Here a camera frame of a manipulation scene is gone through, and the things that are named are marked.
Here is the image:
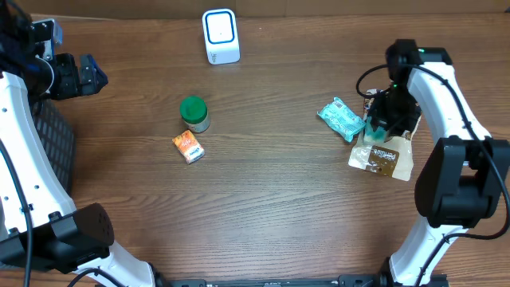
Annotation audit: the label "green white small box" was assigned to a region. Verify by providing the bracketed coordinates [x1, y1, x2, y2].
[363, 116, 387, 144]

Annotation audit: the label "beige plastic pouch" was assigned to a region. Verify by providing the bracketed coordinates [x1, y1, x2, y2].
[348, 99, 422, 181]

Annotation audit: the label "teal packet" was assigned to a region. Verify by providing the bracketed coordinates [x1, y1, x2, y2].
[317, 97, 366, 143]

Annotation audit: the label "green lidded jar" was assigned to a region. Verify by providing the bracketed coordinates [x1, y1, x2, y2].
[179, 96, 210, 133]

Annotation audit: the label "orange snack packet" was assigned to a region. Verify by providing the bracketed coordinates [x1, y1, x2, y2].
[172, 130, 205, 164]

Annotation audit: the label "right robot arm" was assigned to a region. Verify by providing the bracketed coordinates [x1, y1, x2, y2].
[367, 39, 509, 286]

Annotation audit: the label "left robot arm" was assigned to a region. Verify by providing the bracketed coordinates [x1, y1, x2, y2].
[1, 1, 166, 286]

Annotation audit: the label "white barcode scanner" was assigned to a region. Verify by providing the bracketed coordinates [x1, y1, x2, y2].
[202, 8, 241, 65]

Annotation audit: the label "grey plastic mesh basket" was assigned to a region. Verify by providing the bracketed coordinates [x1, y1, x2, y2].
[29, 100, 76, 195]

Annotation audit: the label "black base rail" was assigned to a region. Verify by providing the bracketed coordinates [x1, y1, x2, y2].
[159, 273, 449, 287]

